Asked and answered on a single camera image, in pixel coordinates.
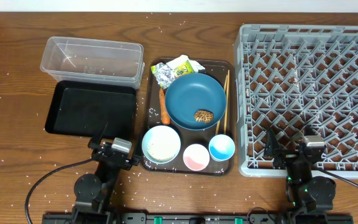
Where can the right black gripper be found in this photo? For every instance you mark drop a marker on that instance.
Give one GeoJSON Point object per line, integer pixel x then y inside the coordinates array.
{"type": "Point", "coordinates": [289, 155]}

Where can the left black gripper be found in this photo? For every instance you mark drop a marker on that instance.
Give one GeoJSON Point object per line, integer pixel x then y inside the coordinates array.
{"type": "Point", "coordinates": [105, 152]}

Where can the light blue rice bowl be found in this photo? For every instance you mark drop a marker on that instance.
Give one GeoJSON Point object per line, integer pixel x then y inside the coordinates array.
{"type": "Point", "coordinates": [161, 144]}

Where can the blue cup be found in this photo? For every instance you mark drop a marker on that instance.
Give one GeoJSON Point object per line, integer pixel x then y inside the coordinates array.
{"type": "Point", "coordinates": [221, 147]}

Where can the pink cup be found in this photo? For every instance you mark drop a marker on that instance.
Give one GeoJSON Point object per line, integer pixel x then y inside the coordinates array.
{"type": "Point", "coordinates": [196, 157]}

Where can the brown mushroom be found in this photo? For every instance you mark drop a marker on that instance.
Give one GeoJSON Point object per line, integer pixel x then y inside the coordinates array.
{"type": "Point", "coordinates": [203, 116]}

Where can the blue plate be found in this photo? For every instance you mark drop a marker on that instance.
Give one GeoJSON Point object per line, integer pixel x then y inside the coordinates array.
{"type": "Point", "coordinates": [190, 93]}

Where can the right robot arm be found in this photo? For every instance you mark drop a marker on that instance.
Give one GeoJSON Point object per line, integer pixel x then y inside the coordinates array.
{"type": "Point", "coordinates": [312, 196]}

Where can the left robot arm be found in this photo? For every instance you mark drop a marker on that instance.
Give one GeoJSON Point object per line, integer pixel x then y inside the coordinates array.
{"type": "Point", "coordinates": [93, 191]}

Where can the grey dishwasher rack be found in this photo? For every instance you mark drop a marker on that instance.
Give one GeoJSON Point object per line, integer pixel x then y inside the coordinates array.
{"type": "Point", "coordinates": [292, 76]}

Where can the black plastic tray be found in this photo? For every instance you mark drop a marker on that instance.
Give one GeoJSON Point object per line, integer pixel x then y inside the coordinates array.
{"type": "Point", "coordinates": [83, 109]}

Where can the orange carrot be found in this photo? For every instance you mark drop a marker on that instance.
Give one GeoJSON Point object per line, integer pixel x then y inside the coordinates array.
{"type": "Point", "coordinates": [163, 111]}

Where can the brown serving tray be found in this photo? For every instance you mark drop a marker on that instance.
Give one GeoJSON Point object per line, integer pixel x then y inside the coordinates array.
{"type": "Point", "coordinates": [218, 70]}

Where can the silver foil wrapper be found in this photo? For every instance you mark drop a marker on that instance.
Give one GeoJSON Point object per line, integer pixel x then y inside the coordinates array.
{"type": "Point", "coordinates": [163, 74]}

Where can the left wooden chopstick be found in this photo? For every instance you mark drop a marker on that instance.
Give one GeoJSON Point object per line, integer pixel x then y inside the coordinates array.
{"type": "Point", "coordinates": [220, 110]}

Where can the wooden chopstick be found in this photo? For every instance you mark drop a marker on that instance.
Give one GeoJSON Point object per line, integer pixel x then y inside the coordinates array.
{"type": "Point", "coordinates": [220, 110]}
{"type": "Point", "coordinates": [226, 89]}

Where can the right wooden chopstick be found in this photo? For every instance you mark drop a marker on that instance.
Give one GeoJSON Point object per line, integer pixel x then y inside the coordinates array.
{"type": "Point", "coordinates": [226, 89]}

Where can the clear plastic bin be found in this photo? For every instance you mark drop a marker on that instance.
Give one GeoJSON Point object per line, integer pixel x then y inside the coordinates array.
{"type": "Point", "coordinates": [94, 61]}

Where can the yellow green snack packet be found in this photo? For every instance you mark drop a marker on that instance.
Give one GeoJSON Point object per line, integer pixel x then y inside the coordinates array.
{"type": "Point", "coordinates": [184, 69]}

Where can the white crumpled tissue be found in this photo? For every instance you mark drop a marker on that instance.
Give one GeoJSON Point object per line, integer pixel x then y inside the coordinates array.
{"type": "Point", "coordinates": [196, 66]}

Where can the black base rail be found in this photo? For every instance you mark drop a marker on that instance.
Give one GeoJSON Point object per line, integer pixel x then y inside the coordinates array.
{"type": "Point", "coordinates": [142, 218]}

